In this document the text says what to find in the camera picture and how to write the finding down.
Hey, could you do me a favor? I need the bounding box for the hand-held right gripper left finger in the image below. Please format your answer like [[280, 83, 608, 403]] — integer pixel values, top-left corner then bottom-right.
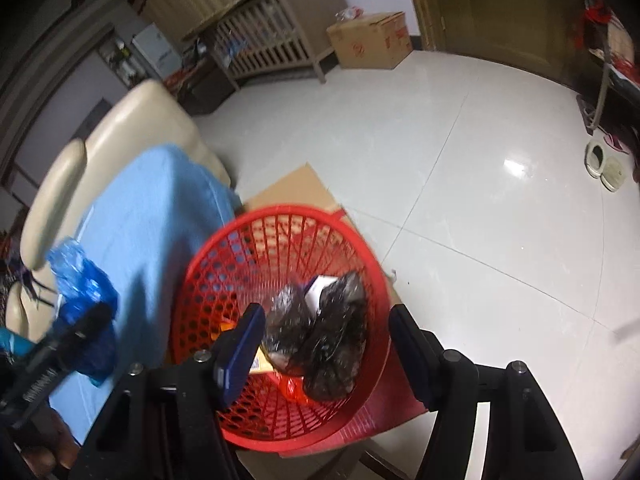
[[67, 303, 267, 480]]

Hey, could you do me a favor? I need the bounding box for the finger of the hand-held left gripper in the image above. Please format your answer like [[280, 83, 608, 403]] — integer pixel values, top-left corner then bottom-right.
[[50, 302, 113, 361]]

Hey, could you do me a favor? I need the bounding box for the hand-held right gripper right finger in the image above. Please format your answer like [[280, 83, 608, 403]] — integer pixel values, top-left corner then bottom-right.
[[388, 304, 586, 480]]

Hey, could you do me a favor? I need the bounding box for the light blue plastic bag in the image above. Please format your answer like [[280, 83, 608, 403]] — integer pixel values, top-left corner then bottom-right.
[[46, 239, 120, 388]]

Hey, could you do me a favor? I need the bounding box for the clear plastic container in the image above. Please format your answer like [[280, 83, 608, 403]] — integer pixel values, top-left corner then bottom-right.
[[262, 284, 313, 361]]

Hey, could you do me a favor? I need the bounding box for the black plastic bag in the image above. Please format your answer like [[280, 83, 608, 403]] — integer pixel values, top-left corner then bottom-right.
[[290, 272, 367, 403]]

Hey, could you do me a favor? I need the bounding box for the red plastic basket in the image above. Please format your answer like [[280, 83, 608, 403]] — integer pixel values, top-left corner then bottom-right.
[[170, 205, 392, 456]]

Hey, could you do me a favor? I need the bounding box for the person's left hand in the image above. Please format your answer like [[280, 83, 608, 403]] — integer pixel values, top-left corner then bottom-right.
[[22, 407, 77, 471]]

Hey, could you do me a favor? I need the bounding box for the teal metal bottle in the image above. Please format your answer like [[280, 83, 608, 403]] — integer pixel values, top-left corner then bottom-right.
[[0, 327, 31, 356]]

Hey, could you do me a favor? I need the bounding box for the dark purple cloth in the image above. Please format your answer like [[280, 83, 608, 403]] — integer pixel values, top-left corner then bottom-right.
[[7, 257, 58, 308]]

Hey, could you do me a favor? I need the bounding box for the blue tablecloth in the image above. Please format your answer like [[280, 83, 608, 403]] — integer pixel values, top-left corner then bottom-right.
[[47, 144, 243, 446]]

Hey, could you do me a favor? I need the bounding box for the flat cardboard sheet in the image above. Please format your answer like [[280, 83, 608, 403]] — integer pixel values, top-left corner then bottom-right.
[[235, 161, 431, 480]]

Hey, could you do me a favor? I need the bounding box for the cream leather sofa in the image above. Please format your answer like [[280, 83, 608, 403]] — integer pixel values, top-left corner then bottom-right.
[[20, 79, 233, 341]]

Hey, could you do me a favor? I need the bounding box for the dark low cabinet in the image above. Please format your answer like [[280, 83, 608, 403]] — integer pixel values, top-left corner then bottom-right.
[[165, 55, 236, 116]]

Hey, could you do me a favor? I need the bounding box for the white slipper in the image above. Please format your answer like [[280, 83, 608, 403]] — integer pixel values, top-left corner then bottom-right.
[[586, 140, 608, 178], [600, 157, 628, 192]]

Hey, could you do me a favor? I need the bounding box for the white air conditioner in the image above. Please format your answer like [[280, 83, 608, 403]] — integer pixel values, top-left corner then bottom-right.
[[131, 22, 182, 81]]

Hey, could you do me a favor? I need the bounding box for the pink slipper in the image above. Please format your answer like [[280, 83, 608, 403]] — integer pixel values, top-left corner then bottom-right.
[[602, 130, 633, 153]]

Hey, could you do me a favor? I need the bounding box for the brown cardboard box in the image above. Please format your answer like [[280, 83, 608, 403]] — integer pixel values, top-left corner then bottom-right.
[[326, 11, 414, 70]]

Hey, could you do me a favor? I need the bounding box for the wooden crib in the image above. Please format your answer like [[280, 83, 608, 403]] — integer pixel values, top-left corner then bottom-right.
[[212, 0, 346, 85]]

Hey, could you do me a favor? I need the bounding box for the wooden door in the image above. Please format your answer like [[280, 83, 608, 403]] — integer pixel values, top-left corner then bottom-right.
[[402, 0, 596, 86]]

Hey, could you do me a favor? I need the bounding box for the cluttered metal rack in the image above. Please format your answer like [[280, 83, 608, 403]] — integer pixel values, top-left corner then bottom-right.
[[580, 0, 640, 136]]

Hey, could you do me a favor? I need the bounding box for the wall shelf with plants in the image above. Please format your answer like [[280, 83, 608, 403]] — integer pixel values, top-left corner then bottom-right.
[[97, 35, 146, 86]]

